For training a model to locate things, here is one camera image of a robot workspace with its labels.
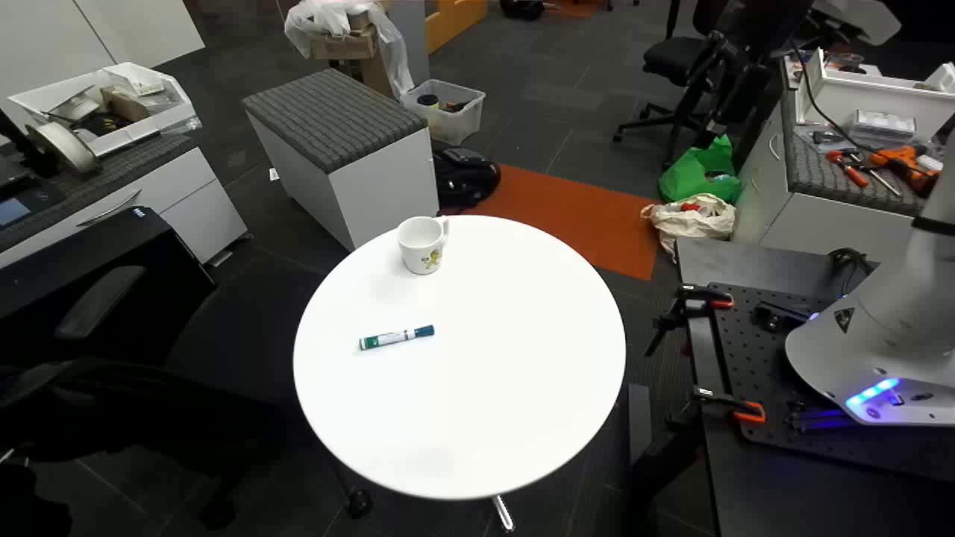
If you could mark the green white dry-erase marker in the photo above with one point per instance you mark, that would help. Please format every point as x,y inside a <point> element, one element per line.
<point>396,339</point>

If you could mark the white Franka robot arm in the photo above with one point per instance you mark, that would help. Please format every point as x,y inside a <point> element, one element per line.
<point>896,316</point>

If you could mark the white mug with floral print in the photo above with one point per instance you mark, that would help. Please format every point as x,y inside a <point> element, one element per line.
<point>419,248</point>

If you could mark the black bag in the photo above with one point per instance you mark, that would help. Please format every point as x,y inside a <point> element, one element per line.
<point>466,179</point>

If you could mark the orange floor mat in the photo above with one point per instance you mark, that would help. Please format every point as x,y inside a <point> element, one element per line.
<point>577,212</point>

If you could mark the clear plastic storage bin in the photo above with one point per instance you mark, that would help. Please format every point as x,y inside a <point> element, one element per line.
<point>453,119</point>

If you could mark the white patterned bag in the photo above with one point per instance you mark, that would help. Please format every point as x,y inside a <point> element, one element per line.
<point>692,215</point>

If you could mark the green plastic bag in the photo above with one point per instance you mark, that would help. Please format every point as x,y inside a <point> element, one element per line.
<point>702,173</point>

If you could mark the white table leg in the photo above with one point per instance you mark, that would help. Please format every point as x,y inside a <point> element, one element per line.
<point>502,512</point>

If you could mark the black office chair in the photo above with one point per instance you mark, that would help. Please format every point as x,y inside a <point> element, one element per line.
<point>696,61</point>
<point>199,348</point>

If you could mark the white plastic bag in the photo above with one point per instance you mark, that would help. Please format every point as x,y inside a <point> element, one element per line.
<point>319,24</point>

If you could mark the white cabinet with grey top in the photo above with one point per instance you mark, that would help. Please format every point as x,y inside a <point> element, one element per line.
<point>795,210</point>

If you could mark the white and black office printer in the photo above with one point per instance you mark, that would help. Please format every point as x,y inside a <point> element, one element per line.
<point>150,197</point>

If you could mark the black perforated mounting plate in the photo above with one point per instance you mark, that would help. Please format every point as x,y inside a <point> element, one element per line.
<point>757,477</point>

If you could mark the white tray of clutter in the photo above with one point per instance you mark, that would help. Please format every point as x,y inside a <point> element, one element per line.
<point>108,104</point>

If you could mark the white equipment box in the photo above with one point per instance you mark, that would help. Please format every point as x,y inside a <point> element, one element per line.
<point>877,93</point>

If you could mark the orange power drill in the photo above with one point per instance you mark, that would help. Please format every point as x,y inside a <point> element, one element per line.
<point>899,166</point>

